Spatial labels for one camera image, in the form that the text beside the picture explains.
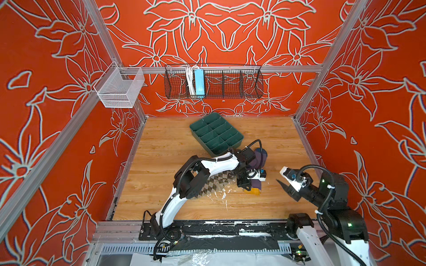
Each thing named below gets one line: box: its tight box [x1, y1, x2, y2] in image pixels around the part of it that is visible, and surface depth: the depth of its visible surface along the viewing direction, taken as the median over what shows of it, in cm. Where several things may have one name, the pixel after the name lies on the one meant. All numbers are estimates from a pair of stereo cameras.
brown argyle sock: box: [194, 170, 237, 198], surface depth 89 cm
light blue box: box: [194, 68, 206, 96], surface depth 91 cm
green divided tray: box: [189, 111, 245, 157], surface depth 106 cm
